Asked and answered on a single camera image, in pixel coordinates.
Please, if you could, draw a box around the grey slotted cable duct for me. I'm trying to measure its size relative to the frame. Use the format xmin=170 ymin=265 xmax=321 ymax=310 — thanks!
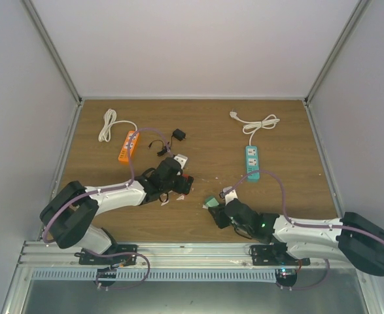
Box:
xmin=32 ymin=268 xmax=276 ymax=283

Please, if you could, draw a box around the aluminium front rail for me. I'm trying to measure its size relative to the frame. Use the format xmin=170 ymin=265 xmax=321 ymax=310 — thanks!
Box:
xmin=18 ymin=241 xmax=372 ymax=268

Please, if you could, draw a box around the green plug adapter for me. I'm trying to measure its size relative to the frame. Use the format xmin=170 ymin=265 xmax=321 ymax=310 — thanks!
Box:
xmin=204 ymin=196 xmax=219 ymax=209

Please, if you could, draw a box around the orange power strip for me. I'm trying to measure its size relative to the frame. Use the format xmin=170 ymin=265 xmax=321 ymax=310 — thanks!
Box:
xmin=118 ymin=131 xmax=140 ymax=164

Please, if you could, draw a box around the right aluminium frame post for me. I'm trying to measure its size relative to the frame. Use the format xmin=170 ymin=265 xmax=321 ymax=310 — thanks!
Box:
xmin=303 ymin=0 xmax=372 ymax=107

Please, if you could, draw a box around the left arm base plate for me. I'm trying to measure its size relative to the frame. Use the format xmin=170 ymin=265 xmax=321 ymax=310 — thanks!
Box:
xmin=74 ymin=244 xmax=138 ymax=266

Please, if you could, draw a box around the white cord of orange strip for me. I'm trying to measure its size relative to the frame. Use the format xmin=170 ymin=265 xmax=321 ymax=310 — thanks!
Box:
xmin=98 ymin=109 xmax=138 ymax=143

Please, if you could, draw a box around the black adapter cable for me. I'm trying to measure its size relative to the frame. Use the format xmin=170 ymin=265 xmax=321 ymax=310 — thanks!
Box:
xmin=148 ymin=139 xmax=175 ymax=156

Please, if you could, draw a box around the red cube socket adapter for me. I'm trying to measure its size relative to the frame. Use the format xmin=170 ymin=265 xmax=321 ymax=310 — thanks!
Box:
xmin=183 ymin=175 xmax=194 ymax=195

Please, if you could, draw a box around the white cord of teal strip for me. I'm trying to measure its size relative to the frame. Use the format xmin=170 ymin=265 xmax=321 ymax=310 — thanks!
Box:
xmin=228 ymin=110 xmax=281 ymax=147

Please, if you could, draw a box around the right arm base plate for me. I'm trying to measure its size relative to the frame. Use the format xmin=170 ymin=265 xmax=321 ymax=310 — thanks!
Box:
xmin=249 ymin=243 xmax=310 ymax=267

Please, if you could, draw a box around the black power adapter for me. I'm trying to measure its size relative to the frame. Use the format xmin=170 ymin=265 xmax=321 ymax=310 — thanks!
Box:
xmin=172 ymin=129 xmax=186 ymax=141

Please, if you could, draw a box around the aluminium frame post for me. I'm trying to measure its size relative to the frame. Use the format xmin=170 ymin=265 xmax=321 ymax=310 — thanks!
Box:
xmin=21 ymin=0 xmax=82 ymax=106
xmin=303 ymin=0 xmax=372 ymax=107

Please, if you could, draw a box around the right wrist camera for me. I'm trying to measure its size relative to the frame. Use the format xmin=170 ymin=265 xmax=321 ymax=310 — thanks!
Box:
xmin=220 ymin=186 xmax=238 ymax=204

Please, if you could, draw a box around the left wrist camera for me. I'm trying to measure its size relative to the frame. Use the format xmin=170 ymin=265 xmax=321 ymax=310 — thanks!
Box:
xmin=173 ymin=154 xmax=188 ymax=169

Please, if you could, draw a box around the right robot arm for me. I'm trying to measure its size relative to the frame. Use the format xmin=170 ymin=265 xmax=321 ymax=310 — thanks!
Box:
xmin=208 ymin=199 xmax=384 ymax=277

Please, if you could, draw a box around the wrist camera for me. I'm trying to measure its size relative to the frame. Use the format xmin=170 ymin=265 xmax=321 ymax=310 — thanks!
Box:
xmin=220 ymin=186 xmax=238 ymax=204
xmin=173 ymin=154 xmax=188 ymax=169

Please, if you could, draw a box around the left aluminium frame post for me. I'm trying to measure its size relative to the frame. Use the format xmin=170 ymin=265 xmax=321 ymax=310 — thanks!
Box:
xmin=21 ymin=0 xmax=82 ymax=106

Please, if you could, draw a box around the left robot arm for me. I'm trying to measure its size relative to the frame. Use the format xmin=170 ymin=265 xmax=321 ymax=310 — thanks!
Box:
xmin=39 ymin=154 xmax=194 ymax=264

